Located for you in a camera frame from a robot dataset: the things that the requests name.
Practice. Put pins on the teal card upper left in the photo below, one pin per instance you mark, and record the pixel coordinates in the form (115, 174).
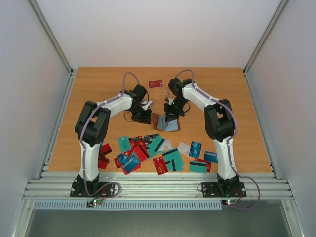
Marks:
(124, 144)

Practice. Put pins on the slotted grey cable duct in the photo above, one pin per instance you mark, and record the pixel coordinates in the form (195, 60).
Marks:
(128, 205)

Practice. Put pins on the black vip card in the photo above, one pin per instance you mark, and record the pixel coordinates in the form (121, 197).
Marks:
(150, 138)

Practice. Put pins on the white card right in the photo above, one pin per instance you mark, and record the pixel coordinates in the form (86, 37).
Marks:
(183, 148)

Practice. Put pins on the red card black stripe left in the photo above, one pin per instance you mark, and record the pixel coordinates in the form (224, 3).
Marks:
(102, 161)

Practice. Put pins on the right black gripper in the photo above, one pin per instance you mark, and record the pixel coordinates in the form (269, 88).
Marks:
(171, 114)

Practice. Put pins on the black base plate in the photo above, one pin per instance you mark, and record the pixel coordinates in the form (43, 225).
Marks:
(213, 190)
(96, 188)

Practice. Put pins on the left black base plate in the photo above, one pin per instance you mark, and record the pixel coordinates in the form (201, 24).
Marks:
(96, 188)

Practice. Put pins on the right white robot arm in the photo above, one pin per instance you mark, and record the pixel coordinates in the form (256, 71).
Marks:
(220, 125)

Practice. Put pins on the blue card lower pile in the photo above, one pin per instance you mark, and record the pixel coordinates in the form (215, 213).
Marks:
(130, 163)

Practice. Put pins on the white card centre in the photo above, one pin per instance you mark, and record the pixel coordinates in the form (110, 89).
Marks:
(166, 145)

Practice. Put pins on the blue card far right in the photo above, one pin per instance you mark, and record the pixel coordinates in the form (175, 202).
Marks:
(210, 157)

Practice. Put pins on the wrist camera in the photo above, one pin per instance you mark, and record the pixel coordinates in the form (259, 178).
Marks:
(169, 100)
(148, 105)

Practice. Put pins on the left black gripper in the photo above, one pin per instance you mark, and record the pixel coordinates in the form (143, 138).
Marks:
(145, 119)

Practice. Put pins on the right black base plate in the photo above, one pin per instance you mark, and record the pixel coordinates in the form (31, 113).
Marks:
(213, 190)

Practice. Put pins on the teal card black stripe right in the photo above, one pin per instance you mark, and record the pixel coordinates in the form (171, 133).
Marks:
(172, 154)

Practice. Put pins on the red card upper left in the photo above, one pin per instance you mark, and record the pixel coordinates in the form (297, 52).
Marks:
(106, 149)

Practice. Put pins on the teal card bottom right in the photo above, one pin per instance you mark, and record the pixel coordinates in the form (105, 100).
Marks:
(198, 167)

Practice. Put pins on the teal card black stripe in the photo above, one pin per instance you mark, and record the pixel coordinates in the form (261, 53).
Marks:
(172, 154)
(155, 145)
(175, 165)

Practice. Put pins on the red card black stripe centre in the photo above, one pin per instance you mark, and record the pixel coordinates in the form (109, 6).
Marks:
(141, 152)

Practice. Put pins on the red card bottom right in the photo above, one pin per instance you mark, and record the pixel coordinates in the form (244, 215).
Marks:
(204, 161)

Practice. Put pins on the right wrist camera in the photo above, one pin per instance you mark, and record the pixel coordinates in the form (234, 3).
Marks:
(169, 100)

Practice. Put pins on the teal card black stripe centre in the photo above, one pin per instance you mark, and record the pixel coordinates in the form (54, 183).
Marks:
(155, 145)

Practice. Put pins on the lone red card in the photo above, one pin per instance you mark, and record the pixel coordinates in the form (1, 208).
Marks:
(155, 84)

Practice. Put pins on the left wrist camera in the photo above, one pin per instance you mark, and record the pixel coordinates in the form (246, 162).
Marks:
(148, 105)

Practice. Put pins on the red card black stripe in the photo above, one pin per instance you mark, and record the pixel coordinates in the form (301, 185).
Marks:
(141, 152)
(102, 161)

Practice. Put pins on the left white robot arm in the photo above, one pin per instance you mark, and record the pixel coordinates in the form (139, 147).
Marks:
(91, 129)

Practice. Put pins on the white card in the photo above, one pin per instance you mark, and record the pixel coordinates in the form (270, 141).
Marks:
(183, 148)
(166, 145)

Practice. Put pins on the red vip card bottom centre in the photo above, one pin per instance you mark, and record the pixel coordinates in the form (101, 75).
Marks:
(160, 165)

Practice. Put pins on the brown leather card holder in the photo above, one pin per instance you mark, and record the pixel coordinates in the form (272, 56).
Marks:
(160, 124)

